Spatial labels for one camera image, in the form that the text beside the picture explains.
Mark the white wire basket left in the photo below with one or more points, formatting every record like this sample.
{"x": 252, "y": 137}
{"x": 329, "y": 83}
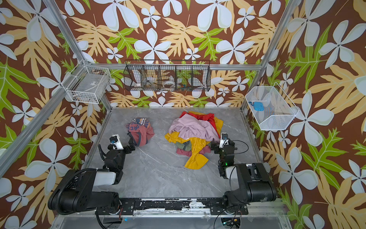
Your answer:
{"x": 87, "y": 83}

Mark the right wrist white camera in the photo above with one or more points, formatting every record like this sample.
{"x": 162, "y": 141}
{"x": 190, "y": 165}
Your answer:
{"x": 224, "y": 140}

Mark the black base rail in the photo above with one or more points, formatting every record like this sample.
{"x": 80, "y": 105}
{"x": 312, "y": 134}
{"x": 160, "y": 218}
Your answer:
{"x": 209, "y": 206}

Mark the blue object in basket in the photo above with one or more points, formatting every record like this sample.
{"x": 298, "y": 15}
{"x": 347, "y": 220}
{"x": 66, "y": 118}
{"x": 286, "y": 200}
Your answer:
{"x": 258, "y": 106}

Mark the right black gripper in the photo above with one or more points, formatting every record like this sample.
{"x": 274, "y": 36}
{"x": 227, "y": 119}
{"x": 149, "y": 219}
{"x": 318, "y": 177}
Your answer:
{"x": 218, "y": 146}

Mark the yellow cloth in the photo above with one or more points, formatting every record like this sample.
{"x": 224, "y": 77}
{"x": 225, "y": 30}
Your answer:
{"x": 200, "y": 147}

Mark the wrist white camera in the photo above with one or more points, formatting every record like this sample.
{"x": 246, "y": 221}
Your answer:
{"x": 224, "y": 140}
{"x": 115, "y": 142}

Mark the black wire basket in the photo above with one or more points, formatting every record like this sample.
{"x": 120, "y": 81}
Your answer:
{"x": 148, "y": 75}

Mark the white mesh basket right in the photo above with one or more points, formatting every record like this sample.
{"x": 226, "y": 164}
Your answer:
{"x": 280, "y": 110}

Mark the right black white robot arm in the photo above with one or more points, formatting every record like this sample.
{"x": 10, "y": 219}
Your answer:
{"x": 248, "y": 183}

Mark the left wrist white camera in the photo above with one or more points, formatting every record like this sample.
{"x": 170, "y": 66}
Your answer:
{"x": 115, "y": 142}

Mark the red cloth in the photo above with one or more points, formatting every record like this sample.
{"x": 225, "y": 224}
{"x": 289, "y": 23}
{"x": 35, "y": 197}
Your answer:
{"x": 205, "y": 117}

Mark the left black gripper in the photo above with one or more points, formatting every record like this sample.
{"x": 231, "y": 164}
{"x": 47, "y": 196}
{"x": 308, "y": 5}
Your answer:
{"x": 127, "y": 149}

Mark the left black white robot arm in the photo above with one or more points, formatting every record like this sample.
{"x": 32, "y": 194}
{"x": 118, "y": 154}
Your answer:
{"x": 75, "y": 192}

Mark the maroon printed t-shirt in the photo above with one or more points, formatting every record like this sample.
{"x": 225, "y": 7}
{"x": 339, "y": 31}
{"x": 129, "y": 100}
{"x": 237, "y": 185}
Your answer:
{"x": 141, "y": 131}

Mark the light pink cloth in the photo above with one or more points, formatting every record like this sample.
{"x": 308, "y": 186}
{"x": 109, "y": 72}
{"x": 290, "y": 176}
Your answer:
{"x": 188, "y": 126}

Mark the white bowl in basket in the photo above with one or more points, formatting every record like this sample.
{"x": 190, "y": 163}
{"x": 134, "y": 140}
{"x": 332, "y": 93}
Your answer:
{"x": 169, "y": 84}

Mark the olive green cloth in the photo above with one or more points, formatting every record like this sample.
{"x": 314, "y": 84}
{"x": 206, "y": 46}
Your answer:
{"x": 186, "y": 146}

